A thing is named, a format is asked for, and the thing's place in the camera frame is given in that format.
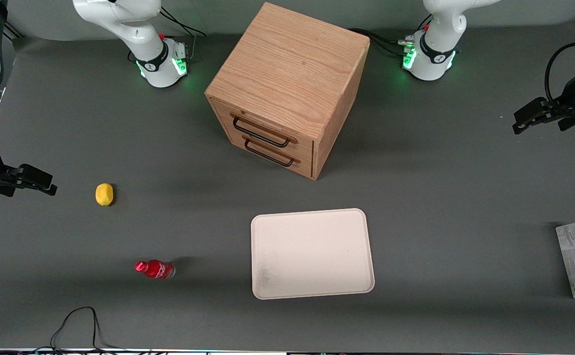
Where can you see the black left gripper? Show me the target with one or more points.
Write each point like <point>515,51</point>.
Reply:
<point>566,107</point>

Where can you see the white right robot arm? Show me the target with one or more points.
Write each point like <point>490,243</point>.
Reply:
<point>119,19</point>

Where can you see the beige plastic tray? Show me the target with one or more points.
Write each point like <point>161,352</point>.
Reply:
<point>312,254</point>

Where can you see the red soda bottle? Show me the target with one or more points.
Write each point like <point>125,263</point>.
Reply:
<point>156,269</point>

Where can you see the wooden drawer front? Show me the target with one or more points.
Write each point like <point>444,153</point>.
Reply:
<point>267,160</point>
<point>272,125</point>

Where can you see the yellow lemon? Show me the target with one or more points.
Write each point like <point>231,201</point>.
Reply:
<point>104,194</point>

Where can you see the wooden drawer cabinet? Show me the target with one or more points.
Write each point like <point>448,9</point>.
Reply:
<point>292,59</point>

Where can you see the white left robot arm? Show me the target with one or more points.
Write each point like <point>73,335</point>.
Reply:
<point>435,59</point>

